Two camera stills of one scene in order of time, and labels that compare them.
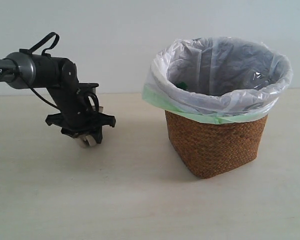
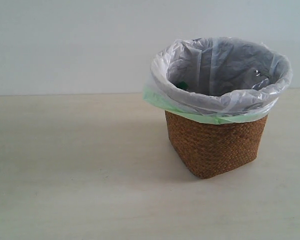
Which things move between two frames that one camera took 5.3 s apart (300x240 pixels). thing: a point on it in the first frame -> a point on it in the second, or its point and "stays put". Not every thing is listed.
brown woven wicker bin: x=209 y=149 stays put
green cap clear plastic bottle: x=239 y=82 -> x=253 y=99
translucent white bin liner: x=220 y=76 stays put
